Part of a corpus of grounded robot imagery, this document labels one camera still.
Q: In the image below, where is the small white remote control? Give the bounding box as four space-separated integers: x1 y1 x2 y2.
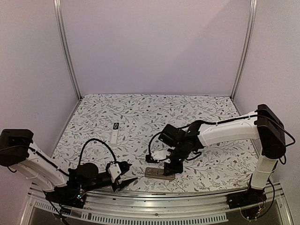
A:
144 167 175 181

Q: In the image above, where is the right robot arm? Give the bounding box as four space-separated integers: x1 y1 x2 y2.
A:
158 104 286 204

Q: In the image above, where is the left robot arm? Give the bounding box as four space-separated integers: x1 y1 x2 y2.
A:
0 129 136 204

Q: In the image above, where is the floral patterned table mat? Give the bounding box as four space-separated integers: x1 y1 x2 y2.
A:
52 94 257 193

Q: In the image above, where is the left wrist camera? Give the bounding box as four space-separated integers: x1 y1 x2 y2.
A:
105 161 132 183

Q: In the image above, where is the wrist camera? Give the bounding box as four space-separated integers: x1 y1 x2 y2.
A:
145 151 171 163
105 161 132 183

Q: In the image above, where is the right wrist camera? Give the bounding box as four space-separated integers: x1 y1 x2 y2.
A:
145 151 171 163

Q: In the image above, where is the aluminium front frame rail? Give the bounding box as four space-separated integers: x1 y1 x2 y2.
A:
20 182 293 225

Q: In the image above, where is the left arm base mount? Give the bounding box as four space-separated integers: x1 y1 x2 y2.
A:
44 186 87 209

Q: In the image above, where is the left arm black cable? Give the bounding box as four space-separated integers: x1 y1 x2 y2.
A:
78 138 118 167

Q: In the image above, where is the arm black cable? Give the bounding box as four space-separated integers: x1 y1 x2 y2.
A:
78 138 118 167
256 112 296 150

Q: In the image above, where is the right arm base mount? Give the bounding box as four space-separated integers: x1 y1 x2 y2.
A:
226 187 267 220

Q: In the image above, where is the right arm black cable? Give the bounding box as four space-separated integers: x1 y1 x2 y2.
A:
256 112 296 150

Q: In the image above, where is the right aluminium corner post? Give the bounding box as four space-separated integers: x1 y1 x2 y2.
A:
230 0 257 102

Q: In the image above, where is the aluminium corner post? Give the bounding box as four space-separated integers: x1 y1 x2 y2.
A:
230 0 257 102
53 0 82 100

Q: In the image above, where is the left aluminium corner post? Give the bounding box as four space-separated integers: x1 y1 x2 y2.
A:
53 0 82 100

